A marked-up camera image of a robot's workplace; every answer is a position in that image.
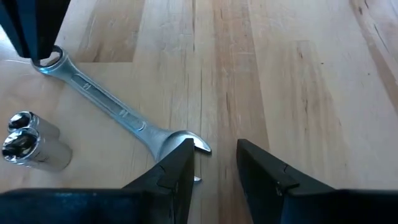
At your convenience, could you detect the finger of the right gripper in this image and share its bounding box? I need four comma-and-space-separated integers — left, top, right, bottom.
0, 0, 72, 62

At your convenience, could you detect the silver combination wrench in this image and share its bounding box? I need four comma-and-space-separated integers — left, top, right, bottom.
32, 45, 213, 183

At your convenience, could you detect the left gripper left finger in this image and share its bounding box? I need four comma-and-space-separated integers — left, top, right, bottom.
0, 138, 196, 224

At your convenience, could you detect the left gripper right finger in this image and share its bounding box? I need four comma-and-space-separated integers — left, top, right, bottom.
236, 138, 398, 224

